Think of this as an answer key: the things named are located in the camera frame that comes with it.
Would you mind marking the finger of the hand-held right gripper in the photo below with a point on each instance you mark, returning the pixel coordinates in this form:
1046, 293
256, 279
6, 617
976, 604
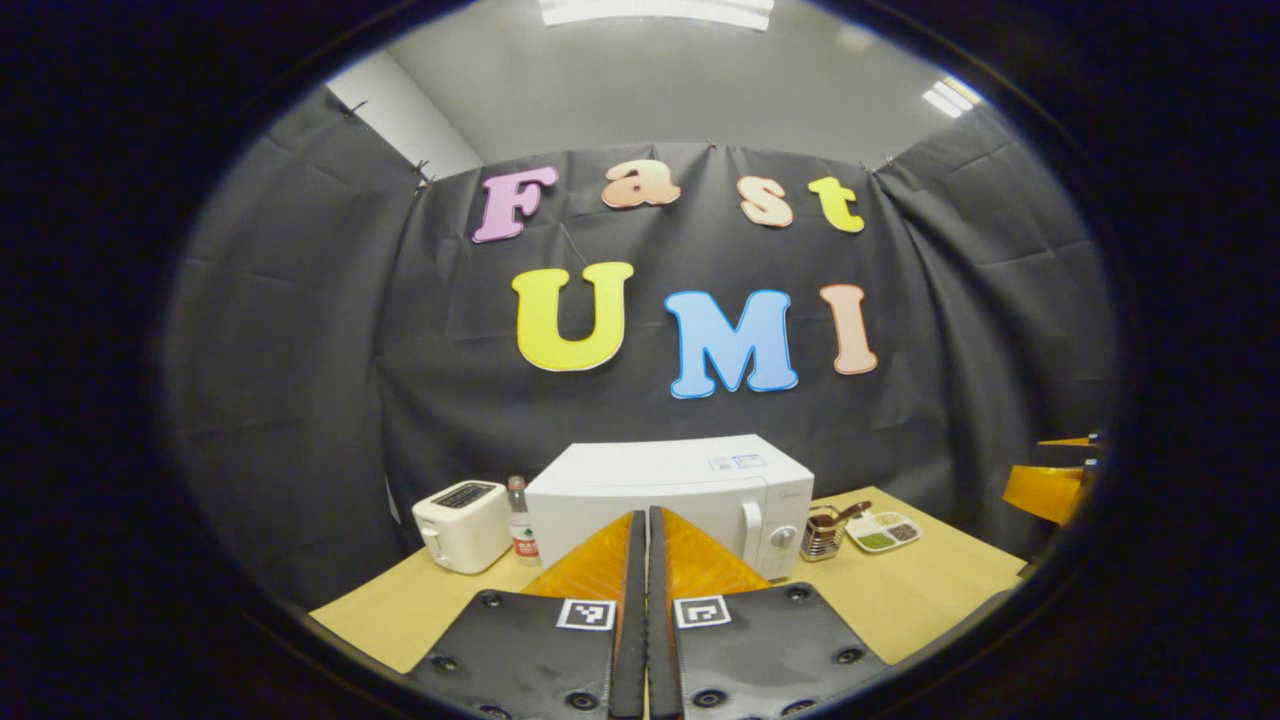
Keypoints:
1070, 442
1040, 492

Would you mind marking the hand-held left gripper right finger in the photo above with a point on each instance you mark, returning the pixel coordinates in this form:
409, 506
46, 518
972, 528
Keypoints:
660, 650

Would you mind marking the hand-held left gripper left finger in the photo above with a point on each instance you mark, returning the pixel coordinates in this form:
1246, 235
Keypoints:
632, 650

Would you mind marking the white microwave oven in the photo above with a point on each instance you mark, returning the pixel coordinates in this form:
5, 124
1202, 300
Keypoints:
650, 480

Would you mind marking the white divided dish of beans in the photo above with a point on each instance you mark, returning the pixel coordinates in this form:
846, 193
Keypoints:
885, 532

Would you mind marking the clear water bottle red label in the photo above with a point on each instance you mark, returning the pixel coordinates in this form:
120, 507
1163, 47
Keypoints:
521, 530

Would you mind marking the white toaster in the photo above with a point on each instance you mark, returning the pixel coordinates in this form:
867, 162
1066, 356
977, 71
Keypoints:
460, 525

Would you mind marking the small ceiling light panel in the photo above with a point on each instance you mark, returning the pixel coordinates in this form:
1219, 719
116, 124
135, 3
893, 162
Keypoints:
952, 97

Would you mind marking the large ceiling light panel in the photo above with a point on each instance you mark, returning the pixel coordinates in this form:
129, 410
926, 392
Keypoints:
660, 12

